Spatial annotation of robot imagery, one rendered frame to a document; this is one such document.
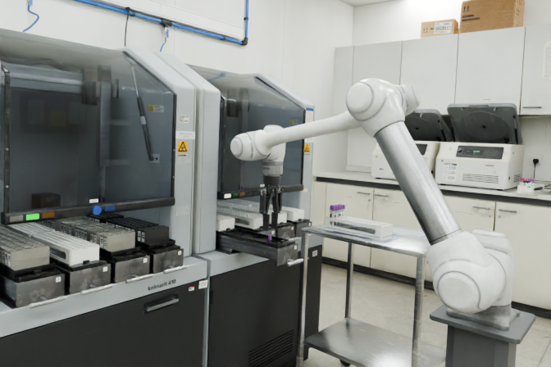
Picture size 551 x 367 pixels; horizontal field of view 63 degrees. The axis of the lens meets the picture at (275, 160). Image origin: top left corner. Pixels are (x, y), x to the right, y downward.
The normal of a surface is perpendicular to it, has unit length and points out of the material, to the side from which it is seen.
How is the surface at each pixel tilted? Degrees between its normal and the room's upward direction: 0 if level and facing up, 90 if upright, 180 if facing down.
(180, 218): 90
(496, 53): 90
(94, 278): 90
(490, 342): 90
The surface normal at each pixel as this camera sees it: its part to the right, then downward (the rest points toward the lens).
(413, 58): -0.63, 0.02
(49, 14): 0.77, 0.07
